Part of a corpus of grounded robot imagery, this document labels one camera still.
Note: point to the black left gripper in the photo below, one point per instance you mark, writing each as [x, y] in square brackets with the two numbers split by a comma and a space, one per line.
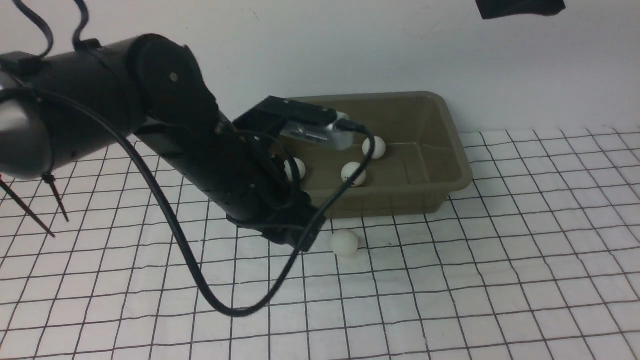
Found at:
[293, 226]

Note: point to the white printed ping-pong ball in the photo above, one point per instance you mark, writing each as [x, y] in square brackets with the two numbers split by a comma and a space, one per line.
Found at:
[356, 171]

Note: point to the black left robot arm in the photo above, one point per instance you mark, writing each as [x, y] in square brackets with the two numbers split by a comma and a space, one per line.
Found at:
[59, 109]

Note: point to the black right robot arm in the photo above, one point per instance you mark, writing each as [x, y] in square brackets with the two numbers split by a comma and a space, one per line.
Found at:
[496, 9]

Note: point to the olive plastic bin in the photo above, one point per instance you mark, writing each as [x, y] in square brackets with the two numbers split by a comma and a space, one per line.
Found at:
[424, 161]

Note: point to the white black-grid tablecloth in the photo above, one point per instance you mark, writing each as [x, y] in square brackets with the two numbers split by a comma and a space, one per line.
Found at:
[538, 259]

